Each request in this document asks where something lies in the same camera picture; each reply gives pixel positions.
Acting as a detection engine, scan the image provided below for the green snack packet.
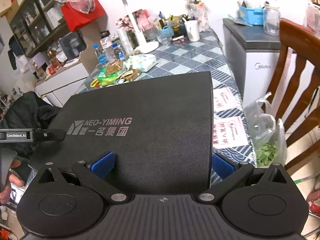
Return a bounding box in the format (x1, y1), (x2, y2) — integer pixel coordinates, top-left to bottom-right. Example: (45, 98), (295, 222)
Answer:
(97, 71), (120, 87)

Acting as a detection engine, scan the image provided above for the clear bottle pink lid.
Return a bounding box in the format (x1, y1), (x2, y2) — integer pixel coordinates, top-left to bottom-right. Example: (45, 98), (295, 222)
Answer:
(100, 36), (115, 63)

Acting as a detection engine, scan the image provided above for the clear jug white lid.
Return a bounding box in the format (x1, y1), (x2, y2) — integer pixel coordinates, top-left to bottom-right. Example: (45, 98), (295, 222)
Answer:
(263, 0), (281, 36)

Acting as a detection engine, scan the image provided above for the clear hanging plastic bag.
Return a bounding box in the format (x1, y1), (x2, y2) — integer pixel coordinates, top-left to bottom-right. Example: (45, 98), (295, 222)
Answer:
(52, 0), (95, 14)

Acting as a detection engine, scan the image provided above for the black box lid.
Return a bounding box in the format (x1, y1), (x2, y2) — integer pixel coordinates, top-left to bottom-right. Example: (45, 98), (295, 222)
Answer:
(28, 71), (215, 195)

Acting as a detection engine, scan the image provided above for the gold snack packet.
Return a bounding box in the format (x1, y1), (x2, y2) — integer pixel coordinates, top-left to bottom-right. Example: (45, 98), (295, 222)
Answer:
(105, 59), (124, 76)
(119, 69), (142, 82)

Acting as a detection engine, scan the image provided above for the pink checkered gift bag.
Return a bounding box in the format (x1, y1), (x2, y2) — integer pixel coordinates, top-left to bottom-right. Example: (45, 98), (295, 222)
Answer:
(115, 9), (157, 34)

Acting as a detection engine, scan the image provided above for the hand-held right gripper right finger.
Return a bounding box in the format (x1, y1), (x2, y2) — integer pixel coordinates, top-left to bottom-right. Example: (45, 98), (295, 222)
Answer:
(199, 152), (288, 203)

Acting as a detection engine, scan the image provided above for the dark pen holder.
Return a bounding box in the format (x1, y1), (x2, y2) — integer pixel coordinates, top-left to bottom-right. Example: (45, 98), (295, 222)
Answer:
(172, 25), (187, 37)

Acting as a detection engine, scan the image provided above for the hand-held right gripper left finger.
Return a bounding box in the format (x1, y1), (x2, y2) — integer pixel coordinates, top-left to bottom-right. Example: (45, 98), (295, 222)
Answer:
(35, 152), (130, 204)

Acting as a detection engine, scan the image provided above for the dark glass cabinet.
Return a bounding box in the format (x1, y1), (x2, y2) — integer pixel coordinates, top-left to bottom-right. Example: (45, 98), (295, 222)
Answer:
(0, 0), (88, 58)

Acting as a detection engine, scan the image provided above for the black jacket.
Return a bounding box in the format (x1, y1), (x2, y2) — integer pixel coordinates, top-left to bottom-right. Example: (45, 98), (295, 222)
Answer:
(0, 91), (63, 180)

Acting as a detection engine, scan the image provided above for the blue plastic basket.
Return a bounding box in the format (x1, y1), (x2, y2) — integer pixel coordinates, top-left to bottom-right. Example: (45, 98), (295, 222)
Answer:
(237, 5), (265, 25)

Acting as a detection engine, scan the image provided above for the pale blue tissue pack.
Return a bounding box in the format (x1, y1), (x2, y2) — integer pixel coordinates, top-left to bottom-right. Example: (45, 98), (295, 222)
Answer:
(125, 54), (158, 72)

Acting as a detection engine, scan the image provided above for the white mug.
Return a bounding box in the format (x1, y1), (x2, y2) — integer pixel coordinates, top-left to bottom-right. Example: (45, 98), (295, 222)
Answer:
(184, 20), (200, 42)

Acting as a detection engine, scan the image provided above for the white chest freezer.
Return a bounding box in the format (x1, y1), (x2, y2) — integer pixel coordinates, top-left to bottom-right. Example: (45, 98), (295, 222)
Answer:
(222, 17), (315, 108)

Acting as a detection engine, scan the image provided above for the plastic bag of greens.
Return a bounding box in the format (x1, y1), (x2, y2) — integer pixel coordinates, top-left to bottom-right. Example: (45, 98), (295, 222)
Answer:
(244, 92), (287, 168)

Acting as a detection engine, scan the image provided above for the pink paper note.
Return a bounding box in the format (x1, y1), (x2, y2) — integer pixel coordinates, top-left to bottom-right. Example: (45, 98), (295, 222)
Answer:
(212, 116), (249, 147)
(213, 87), (243, 110)

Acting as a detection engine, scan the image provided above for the white low cabinet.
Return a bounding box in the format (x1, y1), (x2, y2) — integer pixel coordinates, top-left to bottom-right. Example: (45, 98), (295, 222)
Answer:
(35, 61), (89, 107)

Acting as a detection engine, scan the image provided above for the clear plastic bag roll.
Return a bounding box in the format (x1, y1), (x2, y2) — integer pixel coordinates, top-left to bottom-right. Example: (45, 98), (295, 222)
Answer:
(117, 27), (133, 57)

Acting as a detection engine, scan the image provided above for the clear glass bowl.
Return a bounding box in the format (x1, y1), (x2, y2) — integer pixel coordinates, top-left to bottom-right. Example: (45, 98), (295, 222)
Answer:
(157, 34), (173, 45)

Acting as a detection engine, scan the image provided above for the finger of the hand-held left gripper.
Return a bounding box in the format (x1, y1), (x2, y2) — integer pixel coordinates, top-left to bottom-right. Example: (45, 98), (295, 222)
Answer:
(34, 129), (67, 142)

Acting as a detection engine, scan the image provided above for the person's left hand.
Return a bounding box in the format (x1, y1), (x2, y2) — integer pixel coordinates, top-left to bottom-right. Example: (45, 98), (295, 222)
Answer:
(0, 159), (25, 205)

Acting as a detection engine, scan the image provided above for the red hanging bag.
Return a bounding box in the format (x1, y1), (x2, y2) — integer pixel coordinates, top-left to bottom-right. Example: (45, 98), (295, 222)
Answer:
(61, 0), (102, 32)

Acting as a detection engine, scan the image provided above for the small blue cap bottle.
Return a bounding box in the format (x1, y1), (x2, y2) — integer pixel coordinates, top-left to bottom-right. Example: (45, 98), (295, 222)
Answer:
(112, 43), (125, 62)

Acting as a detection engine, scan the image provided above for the blue cap water bottle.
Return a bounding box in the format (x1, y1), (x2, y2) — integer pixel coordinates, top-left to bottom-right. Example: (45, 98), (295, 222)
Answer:
(94, 44), (108, 67)

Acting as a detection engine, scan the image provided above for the white desk lamp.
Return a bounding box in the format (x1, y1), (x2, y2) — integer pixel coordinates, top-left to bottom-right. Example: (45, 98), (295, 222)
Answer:
(111, 0), (160, 54)

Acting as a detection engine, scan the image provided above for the brown wooden chair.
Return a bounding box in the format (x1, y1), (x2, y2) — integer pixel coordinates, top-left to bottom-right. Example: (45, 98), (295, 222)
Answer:
(265, 18), (320, 175)

